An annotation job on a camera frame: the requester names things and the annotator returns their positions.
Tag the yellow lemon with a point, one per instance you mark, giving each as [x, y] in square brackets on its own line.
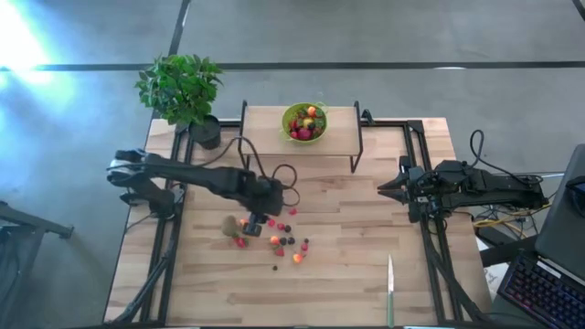
[308, 122]

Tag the large yellow-red peach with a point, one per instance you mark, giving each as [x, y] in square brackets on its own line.
[311, 111]

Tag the dark grey stand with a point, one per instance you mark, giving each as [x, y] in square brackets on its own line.
[27, 224]

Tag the wooden shelf riser black legs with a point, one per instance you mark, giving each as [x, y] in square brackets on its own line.
[265, 132]

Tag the green plant in black pot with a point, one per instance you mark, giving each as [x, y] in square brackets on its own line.
[180, 87]

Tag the green plastic colander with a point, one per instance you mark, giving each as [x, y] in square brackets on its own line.
[288, 114]

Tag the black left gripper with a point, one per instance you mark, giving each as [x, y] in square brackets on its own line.
[267, 196]

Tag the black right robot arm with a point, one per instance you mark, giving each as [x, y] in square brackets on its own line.
[493, 189]

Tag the small orange peach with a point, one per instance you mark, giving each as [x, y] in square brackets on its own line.
[243, 222]

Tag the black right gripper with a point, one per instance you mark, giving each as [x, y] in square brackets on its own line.
[422, 185]

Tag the large computer monitor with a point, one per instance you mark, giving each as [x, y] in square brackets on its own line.
[562, 219]

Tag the black clamp bracket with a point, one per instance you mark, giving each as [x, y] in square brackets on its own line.
[366, 116]

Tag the white paper sheet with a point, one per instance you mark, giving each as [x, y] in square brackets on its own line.
[496, 279]

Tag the dark round device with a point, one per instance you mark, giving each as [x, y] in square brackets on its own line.
[577, 189]

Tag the small orange fruit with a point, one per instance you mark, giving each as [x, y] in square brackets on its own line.
[274, 240]

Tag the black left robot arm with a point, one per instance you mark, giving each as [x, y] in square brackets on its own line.
[201, 177]

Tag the backlit computer keyboard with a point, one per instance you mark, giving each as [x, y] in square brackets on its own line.
[544, 292]

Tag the yellow-orange peach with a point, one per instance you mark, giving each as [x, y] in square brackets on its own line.
[297, 258]

